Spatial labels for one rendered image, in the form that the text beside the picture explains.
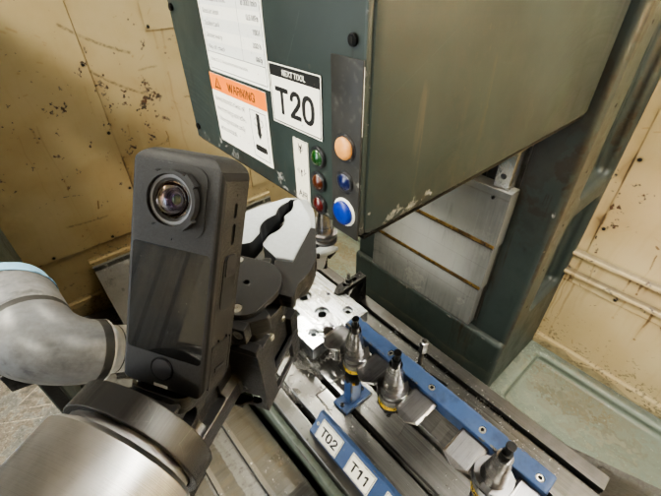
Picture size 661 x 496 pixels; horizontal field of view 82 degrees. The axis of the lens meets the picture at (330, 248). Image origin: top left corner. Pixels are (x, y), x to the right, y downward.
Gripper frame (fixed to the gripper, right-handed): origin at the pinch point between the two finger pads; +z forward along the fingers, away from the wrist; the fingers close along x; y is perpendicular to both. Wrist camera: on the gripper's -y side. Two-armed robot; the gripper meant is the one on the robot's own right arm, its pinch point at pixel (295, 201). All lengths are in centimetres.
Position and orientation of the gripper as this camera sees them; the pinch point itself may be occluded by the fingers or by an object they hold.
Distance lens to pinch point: 31.5
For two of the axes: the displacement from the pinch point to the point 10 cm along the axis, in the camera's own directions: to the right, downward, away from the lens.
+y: 0.1, 7.9, 6.1
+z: 3.3, -5.8, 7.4
